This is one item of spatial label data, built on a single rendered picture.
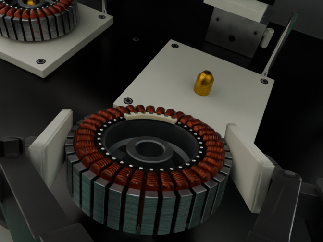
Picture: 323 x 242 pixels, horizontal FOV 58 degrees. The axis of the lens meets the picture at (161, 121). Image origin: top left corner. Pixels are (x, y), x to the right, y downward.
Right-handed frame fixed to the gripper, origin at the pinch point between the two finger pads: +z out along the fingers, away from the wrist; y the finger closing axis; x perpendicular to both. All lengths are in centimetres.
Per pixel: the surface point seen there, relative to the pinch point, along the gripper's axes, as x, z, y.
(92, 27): 6.8, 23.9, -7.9
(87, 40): 5.1, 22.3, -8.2
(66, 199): -7.0, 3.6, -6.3
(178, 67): 3.2, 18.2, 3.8
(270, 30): 9.0, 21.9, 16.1
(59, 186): -6.4, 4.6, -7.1
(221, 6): 10.4, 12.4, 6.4
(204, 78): 2.9, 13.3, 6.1
